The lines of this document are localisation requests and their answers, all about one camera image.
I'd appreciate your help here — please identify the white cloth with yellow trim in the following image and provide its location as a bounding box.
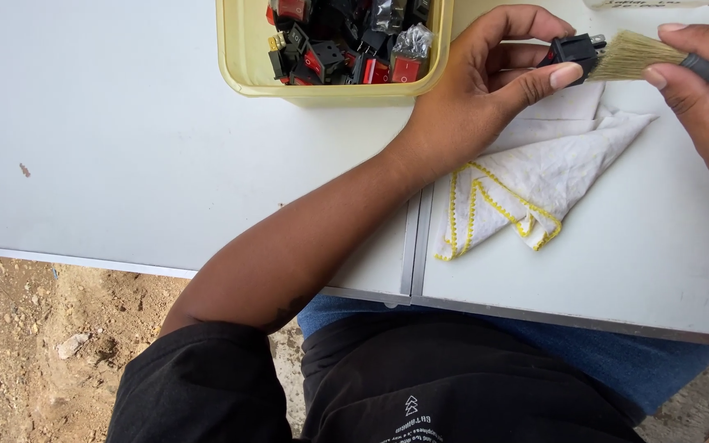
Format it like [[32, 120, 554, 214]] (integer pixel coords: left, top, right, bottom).
[[433, 81, 659, 262]]

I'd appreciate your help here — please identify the black rocker switch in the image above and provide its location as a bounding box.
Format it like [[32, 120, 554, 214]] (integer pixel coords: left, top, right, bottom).
[[537, 33, 606, 88]]

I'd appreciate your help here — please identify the person's left hand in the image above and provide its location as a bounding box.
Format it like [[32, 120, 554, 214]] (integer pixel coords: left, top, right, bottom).
[[401, 5, 584, 166]]

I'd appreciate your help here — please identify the wooden paint brush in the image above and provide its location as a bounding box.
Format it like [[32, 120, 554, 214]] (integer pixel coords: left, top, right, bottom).
[[587, 30, 709, 95]]

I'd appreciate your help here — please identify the yellow plastic tub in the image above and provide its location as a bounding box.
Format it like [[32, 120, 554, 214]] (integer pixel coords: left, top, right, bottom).
[[215, 0, 455, 109]]

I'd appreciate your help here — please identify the pile of red rocker switches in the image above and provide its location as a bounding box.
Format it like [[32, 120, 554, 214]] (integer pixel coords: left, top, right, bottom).
[[265, 0, 435, 86]]

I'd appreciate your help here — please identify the person's right hand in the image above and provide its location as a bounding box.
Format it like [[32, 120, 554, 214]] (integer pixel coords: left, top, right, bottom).
[[643, 15, 709, 204]]

